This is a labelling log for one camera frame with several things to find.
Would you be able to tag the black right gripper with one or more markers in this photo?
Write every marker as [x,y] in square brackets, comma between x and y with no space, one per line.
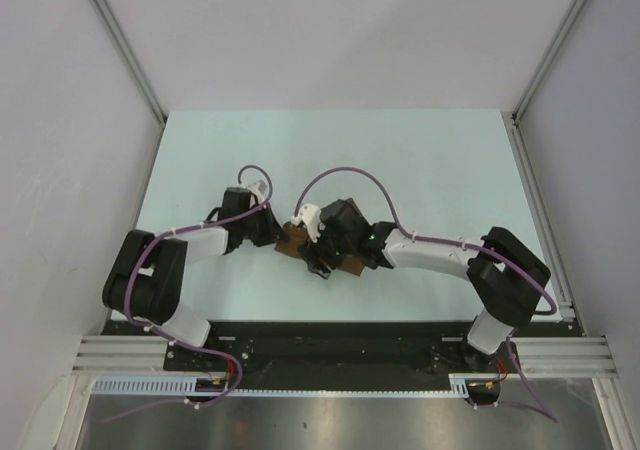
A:
[312,252]

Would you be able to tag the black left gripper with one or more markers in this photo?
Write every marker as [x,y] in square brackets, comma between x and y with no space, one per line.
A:
[273,229]

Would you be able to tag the brown cloth napkin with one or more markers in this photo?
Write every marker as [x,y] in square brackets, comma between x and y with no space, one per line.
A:
[295,242]

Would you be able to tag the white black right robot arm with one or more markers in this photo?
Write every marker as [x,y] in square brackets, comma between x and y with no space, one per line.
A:
[508,278]

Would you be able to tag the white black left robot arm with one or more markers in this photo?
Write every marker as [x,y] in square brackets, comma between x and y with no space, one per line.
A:
[149,283]

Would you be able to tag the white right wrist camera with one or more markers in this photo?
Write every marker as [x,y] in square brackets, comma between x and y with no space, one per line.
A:
[309,217]

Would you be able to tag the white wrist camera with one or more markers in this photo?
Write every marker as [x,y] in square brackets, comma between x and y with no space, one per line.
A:
[260,191]
[309,217]

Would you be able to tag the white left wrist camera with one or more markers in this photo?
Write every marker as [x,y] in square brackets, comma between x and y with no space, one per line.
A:
[260,191]

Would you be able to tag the white slotted cable duct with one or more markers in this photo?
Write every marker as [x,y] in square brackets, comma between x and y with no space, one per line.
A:
[208,387]

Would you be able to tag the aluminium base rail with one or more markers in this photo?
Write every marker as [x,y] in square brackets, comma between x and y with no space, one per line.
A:
[538,357]

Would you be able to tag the aluminium frame post left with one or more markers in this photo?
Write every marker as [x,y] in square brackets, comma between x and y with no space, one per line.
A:
[129,59]

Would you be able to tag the aluminium frame post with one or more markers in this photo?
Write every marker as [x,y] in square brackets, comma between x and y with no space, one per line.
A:
[129,59]
[551,53]

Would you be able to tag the aluminium frame post right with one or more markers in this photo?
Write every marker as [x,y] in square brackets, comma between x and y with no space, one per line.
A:
[551,53]

